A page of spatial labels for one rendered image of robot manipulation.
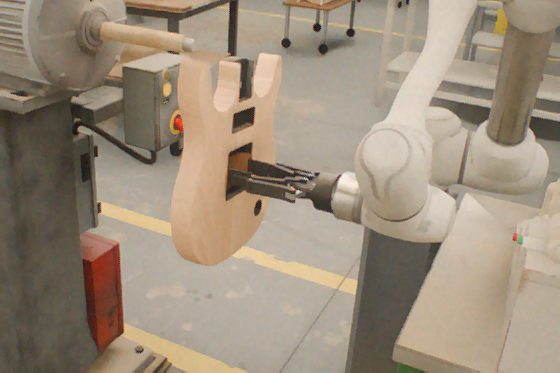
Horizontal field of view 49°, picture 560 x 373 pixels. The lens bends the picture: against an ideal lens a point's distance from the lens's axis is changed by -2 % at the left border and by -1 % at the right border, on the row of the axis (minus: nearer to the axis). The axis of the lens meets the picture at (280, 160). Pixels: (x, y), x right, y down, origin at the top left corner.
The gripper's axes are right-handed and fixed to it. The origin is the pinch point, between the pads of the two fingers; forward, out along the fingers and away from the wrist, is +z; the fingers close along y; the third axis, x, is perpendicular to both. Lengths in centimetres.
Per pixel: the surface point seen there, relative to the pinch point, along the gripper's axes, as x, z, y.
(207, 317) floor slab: -91, 50, 78
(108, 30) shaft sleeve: 25.0, 25.0, -9.7
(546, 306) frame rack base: 1, -58, -26
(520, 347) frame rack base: -6, -56, -25
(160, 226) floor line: -85, 104, 125
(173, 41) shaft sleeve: 24.8, 10.5, -9.7
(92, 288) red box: -45, 46, 9
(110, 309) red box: -55, 46, 16
